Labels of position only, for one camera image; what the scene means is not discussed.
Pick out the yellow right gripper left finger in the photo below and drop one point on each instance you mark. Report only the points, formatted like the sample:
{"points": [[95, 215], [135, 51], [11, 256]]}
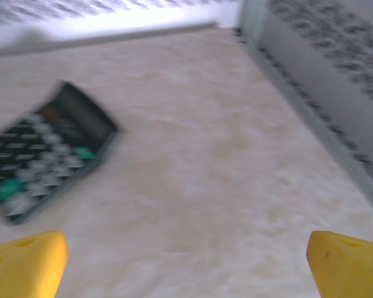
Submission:
{"points": [[21, 267]]}

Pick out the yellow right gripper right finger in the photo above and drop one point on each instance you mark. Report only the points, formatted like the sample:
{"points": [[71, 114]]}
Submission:
{"points": [[351, 267]]}

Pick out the black desk calculator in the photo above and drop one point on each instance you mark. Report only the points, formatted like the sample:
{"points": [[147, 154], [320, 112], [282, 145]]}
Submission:
{"points": [[46, 149]]}

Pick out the aluminium frame post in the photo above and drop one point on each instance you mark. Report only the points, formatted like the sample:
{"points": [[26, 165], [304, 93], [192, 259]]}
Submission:
{"points": [[251, 18]]}

